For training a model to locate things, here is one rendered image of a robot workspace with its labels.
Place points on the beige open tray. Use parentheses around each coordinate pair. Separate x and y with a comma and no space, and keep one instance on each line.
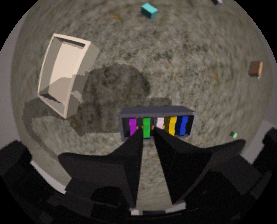
(68,62)

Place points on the magenta fuse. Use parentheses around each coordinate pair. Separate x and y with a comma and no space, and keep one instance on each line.
(133,125)

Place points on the white fuse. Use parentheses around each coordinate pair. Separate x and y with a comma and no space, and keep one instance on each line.
(159,121)

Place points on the small teal block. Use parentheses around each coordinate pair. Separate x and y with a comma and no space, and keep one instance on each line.
(150,12)

